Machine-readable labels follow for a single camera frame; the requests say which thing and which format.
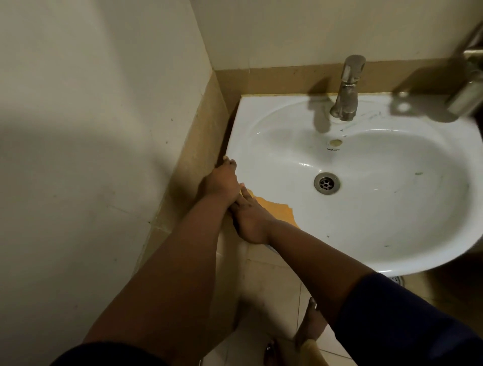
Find person's right hand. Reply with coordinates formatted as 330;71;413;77
228;185;276;245

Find person's left hand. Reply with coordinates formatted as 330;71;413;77
198;155;244;204

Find orange cleaning cloth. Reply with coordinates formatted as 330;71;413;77
247;190;301;229

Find white ceramic sink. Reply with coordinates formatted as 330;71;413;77
225;93;483;277

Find person's right forearm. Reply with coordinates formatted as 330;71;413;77
266;218;374;325

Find person's left forearm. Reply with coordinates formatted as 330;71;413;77
83;196;233;362

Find steel sink drain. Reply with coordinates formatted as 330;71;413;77
313;172;341;196

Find person's right foot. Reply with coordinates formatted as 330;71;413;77
294;298;328;347

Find person's foot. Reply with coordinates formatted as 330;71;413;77
294;298;328;347
264;339;282;366

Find person's left foot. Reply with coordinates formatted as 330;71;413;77
264;339;282;366

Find chrome sink faucet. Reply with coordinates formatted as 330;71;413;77
329;54;367;122

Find beige trousers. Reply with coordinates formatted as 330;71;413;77
298;339;329;366

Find dark blue shirt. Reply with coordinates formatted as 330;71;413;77
51;272;483;366

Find steel wall tumbler holder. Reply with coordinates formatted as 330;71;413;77
445;22;483;118

